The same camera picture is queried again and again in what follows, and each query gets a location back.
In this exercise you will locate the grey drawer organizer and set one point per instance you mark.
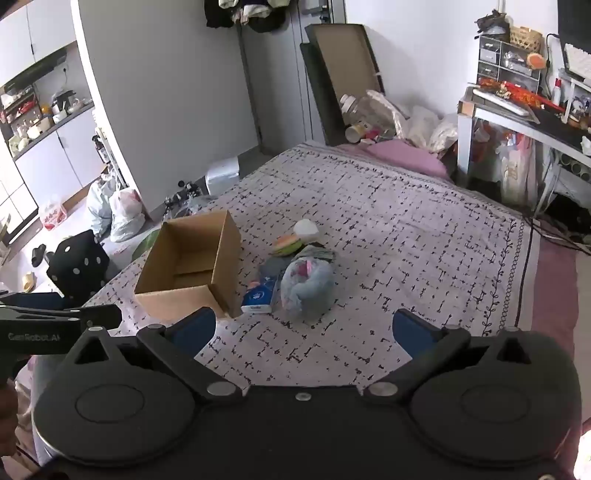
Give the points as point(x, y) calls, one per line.
point(505, 60)

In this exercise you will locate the white and red plastic bag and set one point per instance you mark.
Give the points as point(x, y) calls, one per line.
point(125, 212)

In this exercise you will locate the white keyboard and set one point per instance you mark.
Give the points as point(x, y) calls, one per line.
point(577, 60)

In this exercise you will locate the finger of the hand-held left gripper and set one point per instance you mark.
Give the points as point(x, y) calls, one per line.
point(32, 300)

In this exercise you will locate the clear plastic jar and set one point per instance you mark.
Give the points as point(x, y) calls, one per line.
point(358, 108)

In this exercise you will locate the burger plush toy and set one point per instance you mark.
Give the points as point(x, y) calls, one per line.
point(287, 244)

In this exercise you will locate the blue tissue pack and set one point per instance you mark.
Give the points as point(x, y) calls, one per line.
point(258, 297)

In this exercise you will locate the pink bed sheet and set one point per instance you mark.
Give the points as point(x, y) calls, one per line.
point(551, 286)

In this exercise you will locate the light blue cloth bundle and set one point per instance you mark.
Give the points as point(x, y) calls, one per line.
point(307, 288)

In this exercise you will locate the crumpled white plastic bags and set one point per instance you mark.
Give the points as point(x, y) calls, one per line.
point(431, 127)

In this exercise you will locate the brown cardboard box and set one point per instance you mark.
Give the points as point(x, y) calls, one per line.
point(184, 281)

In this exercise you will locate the hanging dark clothes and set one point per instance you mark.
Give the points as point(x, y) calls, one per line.
point(244, 11)

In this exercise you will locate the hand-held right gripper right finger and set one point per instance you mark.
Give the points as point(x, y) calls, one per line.
point(413, 330)

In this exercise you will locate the pink pillow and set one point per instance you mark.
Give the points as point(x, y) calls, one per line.
point(406, 154)

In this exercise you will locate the green round mat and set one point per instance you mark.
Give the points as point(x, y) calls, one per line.
point(144, 247)

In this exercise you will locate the white kitchen cabinet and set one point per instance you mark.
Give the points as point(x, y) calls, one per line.
point(41, 138)

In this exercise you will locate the white bottle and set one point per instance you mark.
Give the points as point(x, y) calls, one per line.
point(557, 92)

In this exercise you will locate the printed bag under desk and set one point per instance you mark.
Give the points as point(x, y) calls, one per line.
point(515, 168)

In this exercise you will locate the dark grey cloth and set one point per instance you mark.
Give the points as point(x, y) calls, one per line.
point(273, 267)

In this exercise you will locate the black tripod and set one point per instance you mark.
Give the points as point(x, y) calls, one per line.
point(180, 194)

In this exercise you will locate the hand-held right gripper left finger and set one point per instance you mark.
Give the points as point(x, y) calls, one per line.
point(194, 330)

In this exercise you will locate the white soft cup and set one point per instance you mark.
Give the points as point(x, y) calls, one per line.
point(307, 228)

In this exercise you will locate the black monitor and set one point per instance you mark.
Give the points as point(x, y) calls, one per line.
point(575, 18)

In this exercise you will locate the black dice cushion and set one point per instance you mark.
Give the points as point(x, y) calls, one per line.
point(78, 265)

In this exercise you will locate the large flat cardboard box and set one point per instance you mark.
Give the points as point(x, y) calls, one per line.
point(344, 60)

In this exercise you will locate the clear plastic bag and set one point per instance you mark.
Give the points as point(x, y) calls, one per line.
point(196, 205)

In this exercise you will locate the red and white snack bag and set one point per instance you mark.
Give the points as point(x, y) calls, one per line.
point(53, 216)

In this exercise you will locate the yellow slipper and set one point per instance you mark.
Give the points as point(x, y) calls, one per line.
point(27, 281)

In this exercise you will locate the white desk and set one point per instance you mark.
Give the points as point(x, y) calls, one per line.
point(508, 120)

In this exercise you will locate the paper cup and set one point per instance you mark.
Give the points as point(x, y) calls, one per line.
point(355, 133)

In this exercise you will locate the pale blue plastic bag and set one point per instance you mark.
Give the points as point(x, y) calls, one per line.
point(99, 207)

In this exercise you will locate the black slipper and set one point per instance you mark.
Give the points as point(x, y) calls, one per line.
point(38, 254)

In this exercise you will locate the white bin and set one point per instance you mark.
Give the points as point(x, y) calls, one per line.
point(224, 173)

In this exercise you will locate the wicker basket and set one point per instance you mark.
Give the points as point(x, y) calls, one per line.
point(526, 38)

